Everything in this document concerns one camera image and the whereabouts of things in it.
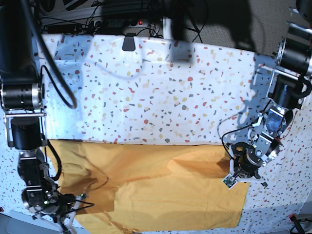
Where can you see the yellow T-shirt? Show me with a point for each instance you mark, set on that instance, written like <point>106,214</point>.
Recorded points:
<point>148,188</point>

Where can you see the terrazzo patterned table cloth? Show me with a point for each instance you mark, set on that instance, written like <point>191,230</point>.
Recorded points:
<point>169,92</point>

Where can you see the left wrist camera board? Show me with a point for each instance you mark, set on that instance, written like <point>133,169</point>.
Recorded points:
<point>229,181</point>

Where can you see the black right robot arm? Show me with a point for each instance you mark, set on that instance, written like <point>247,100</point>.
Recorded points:
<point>24,58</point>

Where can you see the black power adapter brick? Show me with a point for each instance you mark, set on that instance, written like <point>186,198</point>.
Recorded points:
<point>64,29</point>

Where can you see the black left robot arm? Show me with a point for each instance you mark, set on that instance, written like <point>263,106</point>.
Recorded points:
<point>290,84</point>

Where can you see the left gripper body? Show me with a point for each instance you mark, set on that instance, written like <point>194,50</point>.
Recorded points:
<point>244,163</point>

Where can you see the red clamp right corner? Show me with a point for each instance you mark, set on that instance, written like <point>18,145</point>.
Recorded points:
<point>292,218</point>

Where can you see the white metal post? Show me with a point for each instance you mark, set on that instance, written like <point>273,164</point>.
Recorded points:
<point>167,28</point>

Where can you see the black table clamp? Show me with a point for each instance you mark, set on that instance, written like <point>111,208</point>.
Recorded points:
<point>129,42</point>

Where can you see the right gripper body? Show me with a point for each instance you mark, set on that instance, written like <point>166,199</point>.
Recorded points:
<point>49,202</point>

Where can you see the white power strip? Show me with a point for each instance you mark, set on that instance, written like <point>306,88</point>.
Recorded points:
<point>117,23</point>

